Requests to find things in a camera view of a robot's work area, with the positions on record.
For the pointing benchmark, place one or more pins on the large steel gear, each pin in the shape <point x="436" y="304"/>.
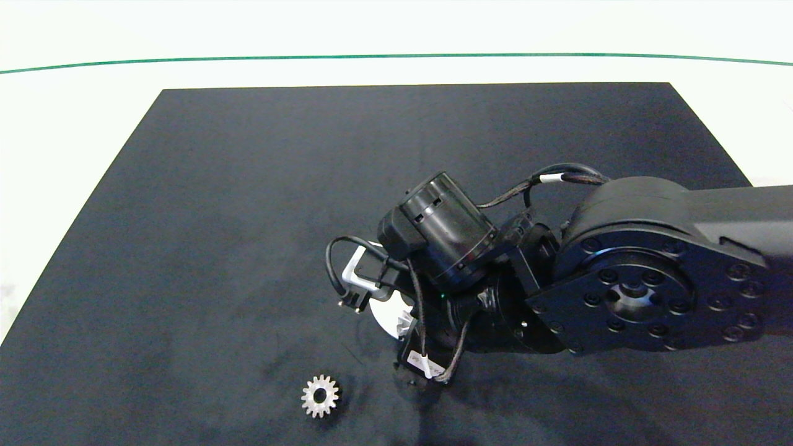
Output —
<point x="404" y="323"/>

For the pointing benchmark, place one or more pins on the small steel gear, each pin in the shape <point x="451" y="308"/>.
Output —
<point x="313" y="402"/>

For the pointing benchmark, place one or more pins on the round white plate with pins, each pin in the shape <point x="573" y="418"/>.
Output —
<point x="383" y="316"/>

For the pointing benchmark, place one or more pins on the dark rectangular mat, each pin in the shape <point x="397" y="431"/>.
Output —
<point x="186" y="248"/>

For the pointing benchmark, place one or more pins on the boxy wrist camera, shiny side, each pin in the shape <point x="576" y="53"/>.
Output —
<point x="354" y="272"/>

